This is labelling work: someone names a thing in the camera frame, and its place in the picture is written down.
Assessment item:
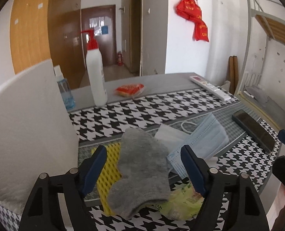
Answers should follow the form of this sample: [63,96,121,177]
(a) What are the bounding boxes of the yellow foam mesh sleeve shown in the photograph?
[97,142,122,216]

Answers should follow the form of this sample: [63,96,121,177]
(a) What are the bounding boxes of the light blue face mask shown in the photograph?
[167,113,229,179]

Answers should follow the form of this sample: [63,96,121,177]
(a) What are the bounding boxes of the white tissue sheet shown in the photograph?
[154,124,189,153]

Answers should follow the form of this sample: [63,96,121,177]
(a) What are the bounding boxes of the grey sock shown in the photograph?
[107,128,171,219]

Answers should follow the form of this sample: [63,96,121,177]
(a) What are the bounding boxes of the houndstooth tablecloth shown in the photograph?
[0,88,281,230]

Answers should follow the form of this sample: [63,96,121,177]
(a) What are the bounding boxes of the green tissue packet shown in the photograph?
[150,182,204,221]

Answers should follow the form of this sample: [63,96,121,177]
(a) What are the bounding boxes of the black smartphone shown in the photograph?
[232,110,275,154]

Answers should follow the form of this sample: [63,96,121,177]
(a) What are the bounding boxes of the white metal loft bed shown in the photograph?
[235,0,285,130]

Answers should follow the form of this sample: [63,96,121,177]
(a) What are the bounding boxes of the blue spray bottle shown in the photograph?
[54,65,75,111]

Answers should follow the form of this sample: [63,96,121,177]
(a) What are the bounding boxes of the white remote control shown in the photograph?
[189,76,231,102]

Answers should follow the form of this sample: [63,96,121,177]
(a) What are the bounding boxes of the red snack packet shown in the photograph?
[115,84,145,98]

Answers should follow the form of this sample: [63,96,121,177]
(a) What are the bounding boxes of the white red pump bottle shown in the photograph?
[82,29,108,107]

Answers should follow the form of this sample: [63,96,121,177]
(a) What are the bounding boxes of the red fire extinguisher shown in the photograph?
[117,51,123,66]

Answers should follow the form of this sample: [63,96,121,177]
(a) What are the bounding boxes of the wooden wardrobe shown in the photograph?
[9,0,86,89]

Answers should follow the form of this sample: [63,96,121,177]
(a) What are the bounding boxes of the brown entrance door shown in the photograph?
[81,5,117,67]

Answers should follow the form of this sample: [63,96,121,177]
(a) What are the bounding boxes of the red hanging bags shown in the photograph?
[175,0,209,42]

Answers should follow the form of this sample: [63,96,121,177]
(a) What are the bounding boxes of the wooden rods by wall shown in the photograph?
[228,56,238,94]

